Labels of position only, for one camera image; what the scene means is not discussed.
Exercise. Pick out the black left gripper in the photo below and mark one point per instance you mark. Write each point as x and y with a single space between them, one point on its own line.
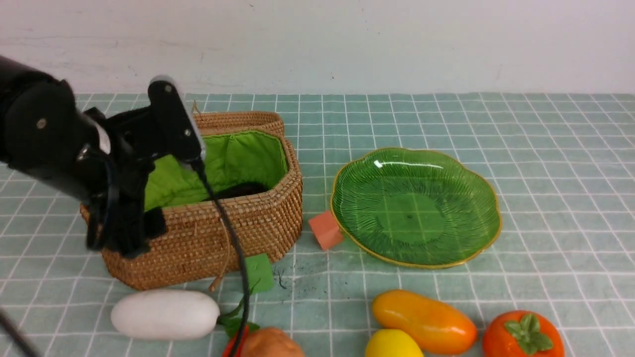
119 163

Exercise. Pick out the white radish toy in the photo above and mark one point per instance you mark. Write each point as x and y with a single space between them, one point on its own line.
165 314

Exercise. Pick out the red carrot toy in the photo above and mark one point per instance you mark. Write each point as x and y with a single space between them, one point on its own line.
237 328

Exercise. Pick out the brown potato toy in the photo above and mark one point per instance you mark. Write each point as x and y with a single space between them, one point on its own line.
270 342

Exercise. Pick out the yellow lemon toy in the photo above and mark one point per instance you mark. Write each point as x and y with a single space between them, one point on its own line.
392 343

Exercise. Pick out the orange mango toy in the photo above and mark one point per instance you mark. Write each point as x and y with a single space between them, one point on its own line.
435 326

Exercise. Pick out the orange persimmon toy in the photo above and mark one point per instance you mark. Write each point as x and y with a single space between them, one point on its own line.
522 333

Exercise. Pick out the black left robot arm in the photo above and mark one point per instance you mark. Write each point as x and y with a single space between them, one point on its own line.
82 154

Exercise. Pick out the woven wicker basket green lining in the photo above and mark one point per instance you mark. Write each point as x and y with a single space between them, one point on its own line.
253 169

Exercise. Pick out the green foam cube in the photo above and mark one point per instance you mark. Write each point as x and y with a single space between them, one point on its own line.
260 273

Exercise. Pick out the orange foam cube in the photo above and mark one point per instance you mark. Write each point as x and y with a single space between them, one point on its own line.
326 230

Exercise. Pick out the green glass leaf plate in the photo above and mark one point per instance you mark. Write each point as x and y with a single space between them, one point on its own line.
415 208

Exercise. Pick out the green checkered tablecloth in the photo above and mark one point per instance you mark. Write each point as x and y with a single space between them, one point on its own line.
563 165

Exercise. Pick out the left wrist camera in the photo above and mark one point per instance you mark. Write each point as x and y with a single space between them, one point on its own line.
181 134

